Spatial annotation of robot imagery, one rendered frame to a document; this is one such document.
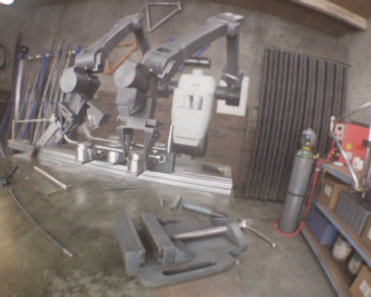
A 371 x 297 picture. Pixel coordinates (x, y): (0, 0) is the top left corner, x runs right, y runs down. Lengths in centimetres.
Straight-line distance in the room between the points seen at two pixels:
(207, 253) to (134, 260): 11
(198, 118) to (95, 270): 102
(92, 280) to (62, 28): 482
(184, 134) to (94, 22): 354
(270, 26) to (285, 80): 105
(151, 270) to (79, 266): 10
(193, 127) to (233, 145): 212
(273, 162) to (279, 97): 88
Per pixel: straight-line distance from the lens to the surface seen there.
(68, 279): 29
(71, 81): 57
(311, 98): 310
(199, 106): 119
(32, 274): 30
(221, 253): 33
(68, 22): 490
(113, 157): 62
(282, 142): 301
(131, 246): 27
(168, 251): 28
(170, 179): 61
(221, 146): 328
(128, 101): 44
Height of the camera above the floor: 108
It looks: 9 degrees down
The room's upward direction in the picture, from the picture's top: 7 degrees clockwise
